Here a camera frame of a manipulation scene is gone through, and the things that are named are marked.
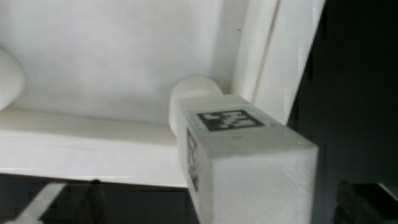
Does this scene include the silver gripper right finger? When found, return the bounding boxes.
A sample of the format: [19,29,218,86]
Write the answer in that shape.
[332,181,398,224]

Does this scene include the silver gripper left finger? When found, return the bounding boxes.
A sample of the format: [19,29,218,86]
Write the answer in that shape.
[10,179,120,224]

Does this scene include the white leg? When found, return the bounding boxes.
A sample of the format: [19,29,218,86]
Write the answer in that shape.
[168,76,318,224]

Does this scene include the white square tabletop tray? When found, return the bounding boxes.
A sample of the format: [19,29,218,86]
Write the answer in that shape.
[0,0,325,187]

